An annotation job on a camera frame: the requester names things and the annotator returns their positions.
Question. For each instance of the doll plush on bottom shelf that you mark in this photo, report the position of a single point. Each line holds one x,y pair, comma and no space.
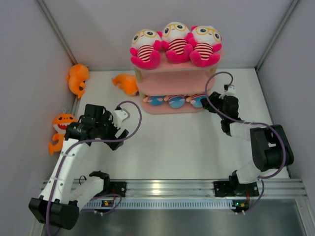
154,100

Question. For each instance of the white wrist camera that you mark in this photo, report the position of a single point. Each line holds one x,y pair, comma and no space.
119,116
229,90

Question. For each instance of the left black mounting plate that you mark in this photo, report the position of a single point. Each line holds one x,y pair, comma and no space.
118,187

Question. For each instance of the orange shark plush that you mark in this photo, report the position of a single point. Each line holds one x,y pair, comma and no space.
127,83
60,124
76,78

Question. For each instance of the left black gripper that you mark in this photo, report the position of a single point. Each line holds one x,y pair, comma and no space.
108,118

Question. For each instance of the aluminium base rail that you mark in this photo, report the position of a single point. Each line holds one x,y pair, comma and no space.
269,188

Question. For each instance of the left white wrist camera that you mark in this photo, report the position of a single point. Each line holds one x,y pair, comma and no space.
119,116

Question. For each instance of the pink three-tier shelf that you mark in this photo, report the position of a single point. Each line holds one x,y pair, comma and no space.
172,79

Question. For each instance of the black mounting plate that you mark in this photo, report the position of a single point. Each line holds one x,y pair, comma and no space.
227,189
118,187

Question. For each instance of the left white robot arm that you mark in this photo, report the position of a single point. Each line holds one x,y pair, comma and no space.
58,205

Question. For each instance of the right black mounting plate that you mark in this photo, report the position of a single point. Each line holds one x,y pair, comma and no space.
227,189

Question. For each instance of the white slotted cable duct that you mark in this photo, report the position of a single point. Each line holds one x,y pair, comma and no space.
165,204

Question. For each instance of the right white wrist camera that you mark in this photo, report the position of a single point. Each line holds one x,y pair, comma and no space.
229,90

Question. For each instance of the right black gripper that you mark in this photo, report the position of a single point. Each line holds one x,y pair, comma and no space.
214,98

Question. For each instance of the pink panda plush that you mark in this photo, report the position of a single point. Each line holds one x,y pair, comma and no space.
175,38
206,46
145,47

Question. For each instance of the black-haired doll plush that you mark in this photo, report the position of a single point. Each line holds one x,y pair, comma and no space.
175,101

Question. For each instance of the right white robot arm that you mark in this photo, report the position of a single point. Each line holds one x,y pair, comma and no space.
269,144

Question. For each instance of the blue-hat doll plush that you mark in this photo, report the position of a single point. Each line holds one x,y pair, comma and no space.
195,99

